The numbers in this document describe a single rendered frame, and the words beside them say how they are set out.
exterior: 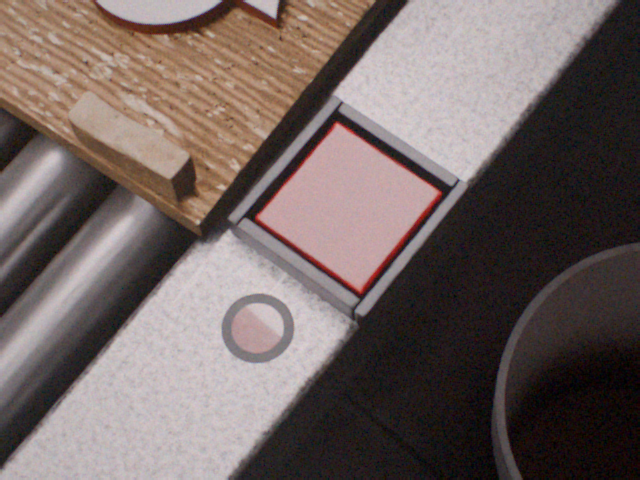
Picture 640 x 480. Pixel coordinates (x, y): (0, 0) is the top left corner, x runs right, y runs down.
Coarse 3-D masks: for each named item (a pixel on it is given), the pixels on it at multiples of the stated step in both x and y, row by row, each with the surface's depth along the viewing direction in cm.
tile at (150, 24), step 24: (96, 0) 62; (120, 0) 62; (144, 0) 62; (168, 0) 61; (192, 0) 61; (216, 0) 61; (240, 0) 62; (264, 0) 61; (120, 24) 62; (144, 24) 61; (168, 24) 61; (192, 24) 62
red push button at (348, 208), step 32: (320, 160) 60; (352, 160) 60; (384, 160) 60; (288, 192) 59; (320, 192) 59; (352, 192) 59; (384, 192) 59; (416, 192) 59; (288, 224) 59; (320, 224) 59; (352, 224) 59; (384, 224) 58; (416, 224) 58; (320, 256) 58; (352, 256) 58; (384, 256) 58; (352, 288) 58
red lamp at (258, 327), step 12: (240, 312) 59; (252, 312) 59; (264, 312) 59; (276, 312) 59; (240, 324) 59; (252, 324) 58; (264, 324) 58; (276, 324) 58; (240, 336) 58; (252, 336) 58; (264, 336) 58; (276, 336) 58; (252, 348) 58; (264, 348) 58
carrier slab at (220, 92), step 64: (0, 0) 63; (64, 0) 63; (320, 0) 62; (384, 0) 63; (0, 64) 62; (64, 64) 62; (128, 64) 62; (192, 64) 61; (256, 64) 61; (320, 64) 61; (64, 128) 60; (192, 128) 60; (256, 128) 60; (192, 192) 59
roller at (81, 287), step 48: (96, 240) 60; (144, 240) 60; (48, 288) 59; (96, 288) 59; (144, 288) 61; (0, 336) 59; (48, 336) 59; (96, 336) 60; (0, 384) 58; (48, 384) 59; (0, 432) 58
